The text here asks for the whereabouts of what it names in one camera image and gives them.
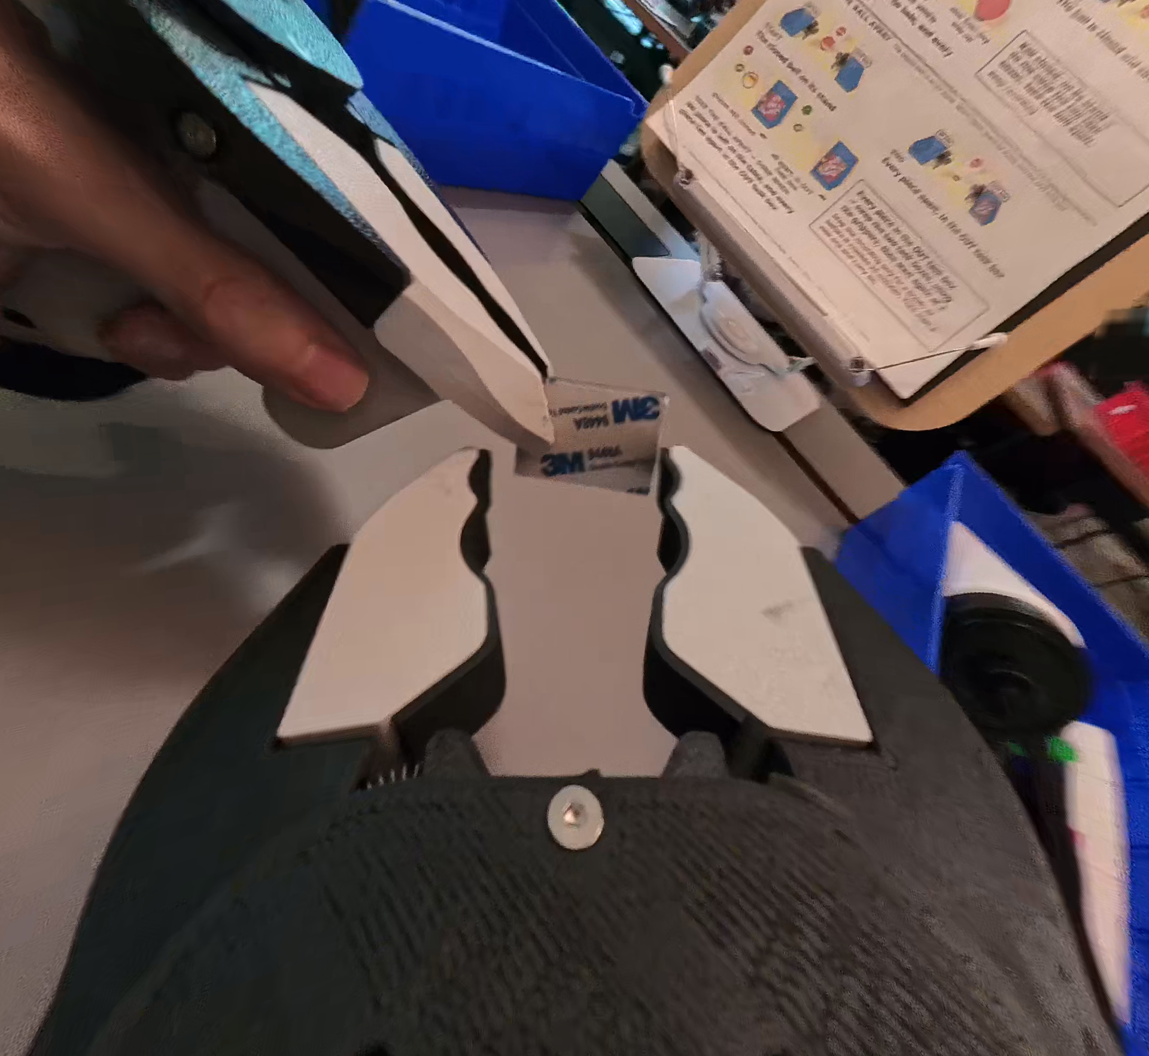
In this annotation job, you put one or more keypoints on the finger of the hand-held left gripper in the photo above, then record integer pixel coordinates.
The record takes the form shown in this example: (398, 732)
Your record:
(450, 252)
(468, 364)

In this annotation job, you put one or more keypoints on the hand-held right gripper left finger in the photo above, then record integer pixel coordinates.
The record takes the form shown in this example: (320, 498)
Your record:
(395, 625)

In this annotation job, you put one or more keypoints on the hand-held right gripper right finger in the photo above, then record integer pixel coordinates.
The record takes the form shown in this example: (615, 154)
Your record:
(763, 625)

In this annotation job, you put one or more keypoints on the white adhesive backing sheet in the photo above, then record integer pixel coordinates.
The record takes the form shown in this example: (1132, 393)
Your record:
(602, 435)

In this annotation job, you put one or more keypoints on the blue plastic bin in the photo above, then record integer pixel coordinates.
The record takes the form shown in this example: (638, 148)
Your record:
(485, 113)
(907, 562)

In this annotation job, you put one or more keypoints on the white bottle black cap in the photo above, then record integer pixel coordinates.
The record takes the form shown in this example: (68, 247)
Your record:
(1014, 660)

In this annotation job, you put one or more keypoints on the small green white container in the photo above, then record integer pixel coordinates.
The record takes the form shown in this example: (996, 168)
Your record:
(1055, 750)

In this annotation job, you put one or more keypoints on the red plastic bin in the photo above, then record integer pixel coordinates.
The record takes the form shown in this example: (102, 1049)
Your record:
(1127, 427)

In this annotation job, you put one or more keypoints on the instruction board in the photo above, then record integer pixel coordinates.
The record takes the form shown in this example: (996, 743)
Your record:
(899, 130)

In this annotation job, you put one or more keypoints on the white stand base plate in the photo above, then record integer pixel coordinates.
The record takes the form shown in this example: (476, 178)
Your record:
(745, 338)

